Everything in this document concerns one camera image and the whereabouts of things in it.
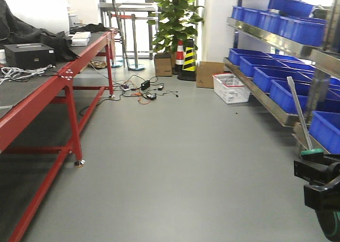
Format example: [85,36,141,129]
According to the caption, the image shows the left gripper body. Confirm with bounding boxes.
[294,153,339,212]

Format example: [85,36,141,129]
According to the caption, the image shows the green-handled screwdriver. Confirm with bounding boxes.
[287,76,324,161]

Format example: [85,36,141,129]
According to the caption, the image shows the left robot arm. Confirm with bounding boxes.
[294,148,339,241]

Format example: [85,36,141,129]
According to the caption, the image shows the metal storage shelf rack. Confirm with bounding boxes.
[223,0,340,155]

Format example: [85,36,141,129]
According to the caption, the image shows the brown cardboard box on floor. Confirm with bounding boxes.
[196,61,224,89]

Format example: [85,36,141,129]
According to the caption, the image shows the yellow black traffic cone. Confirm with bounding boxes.
[177,38,196,81]

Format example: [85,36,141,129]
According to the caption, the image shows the red white traffic cone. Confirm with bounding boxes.
[173,40,184,75]

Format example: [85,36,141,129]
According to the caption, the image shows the green potted plant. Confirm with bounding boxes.
[147,0,203,54]

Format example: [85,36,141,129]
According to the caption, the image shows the black box on table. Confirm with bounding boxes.
[4,43,56,69]

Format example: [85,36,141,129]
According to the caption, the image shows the cables on floor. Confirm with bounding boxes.
[79,74,179,115]

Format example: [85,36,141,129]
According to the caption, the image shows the red frame conveyor table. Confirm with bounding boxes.
[1,32,114,241]

